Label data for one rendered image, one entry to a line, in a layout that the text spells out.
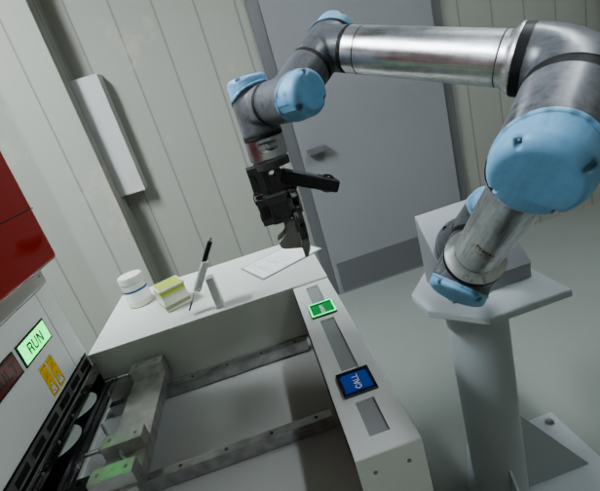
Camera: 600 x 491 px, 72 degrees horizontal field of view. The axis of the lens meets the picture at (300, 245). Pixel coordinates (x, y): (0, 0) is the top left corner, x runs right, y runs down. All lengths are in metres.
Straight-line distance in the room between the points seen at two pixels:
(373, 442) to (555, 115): 0.45
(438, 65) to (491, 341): 0.76
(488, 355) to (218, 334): 0.71
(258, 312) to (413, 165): 2.05
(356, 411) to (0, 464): 0.57
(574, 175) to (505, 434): 1.01
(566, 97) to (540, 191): 0.10
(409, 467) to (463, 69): 0.55
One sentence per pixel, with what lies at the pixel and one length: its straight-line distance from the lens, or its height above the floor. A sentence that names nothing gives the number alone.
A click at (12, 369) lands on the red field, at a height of 1.10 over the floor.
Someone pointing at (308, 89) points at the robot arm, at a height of 1.41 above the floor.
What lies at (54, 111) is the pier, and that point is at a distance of 2.61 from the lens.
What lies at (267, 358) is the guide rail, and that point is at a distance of 1.06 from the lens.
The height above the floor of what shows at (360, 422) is 0.96.
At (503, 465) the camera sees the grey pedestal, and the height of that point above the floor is 0.24.
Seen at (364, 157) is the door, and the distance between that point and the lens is 2.79.
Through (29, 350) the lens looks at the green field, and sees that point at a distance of 0.99.
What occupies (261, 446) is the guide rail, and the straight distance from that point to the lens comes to 0.85.
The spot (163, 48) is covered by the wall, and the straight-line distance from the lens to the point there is 2.71.
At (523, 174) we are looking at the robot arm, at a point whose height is 1.26.
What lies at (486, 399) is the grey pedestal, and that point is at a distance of 1.33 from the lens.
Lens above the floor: 1.41
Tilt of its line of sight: 20 degrees down
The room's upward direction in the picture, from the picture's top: 17 degrees counter-clockwise
